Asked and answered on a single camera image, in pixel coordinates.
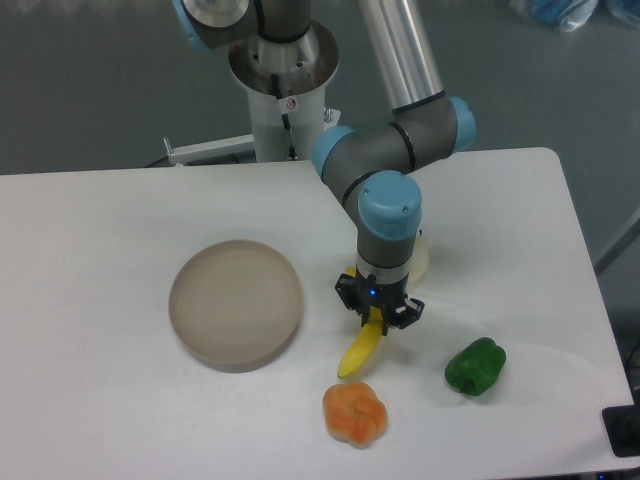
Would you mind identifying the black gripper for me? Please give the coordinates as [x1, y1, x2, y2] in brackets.
[335, 269, 425, 334]

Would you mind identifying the yellow banana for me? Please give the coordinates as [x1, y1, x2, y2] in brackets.
[336, 266, 384, 380]

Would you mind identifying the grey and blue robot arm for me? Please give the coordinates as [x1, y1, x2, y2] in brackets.
[174, 1, 476, 329]

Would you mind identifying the white pear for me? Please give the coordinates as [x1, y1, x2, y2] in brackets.
[408, 235, 430, 290]

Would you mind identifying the orange knotted bread roll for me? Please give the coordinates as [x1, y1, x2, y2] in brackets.
[322, 382, 388, 448]

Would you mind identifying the green bell pepper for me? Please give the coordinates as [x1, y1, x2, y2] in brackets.
[444, 337, 507, 397]

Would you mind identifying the round beige plate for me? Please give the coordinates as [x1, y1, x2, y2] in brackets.
[168, 240, 304, 373]

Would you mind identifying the black device at table edge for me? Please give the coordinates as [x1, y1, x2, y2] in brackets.
[602, 405, 639, 458]

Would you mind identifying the blue plastic bag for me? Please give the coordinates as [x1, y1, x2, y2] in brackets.
[512, 0, 598, 33]

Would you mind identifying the clear plastic bag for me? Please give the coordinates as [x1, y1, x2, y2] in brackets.
[605, 0, 640, 29]

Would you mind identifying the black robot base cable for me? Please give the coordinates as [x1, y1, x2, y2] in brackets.
[271, 73, 300, 162]

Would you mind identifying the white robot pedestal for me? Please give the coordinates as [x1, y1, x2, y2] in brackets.
[229, 21, 339, 162]

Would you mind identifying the white left bracket bar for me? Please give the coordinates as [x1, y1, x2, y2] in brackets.
[163, 134, 254, 165]

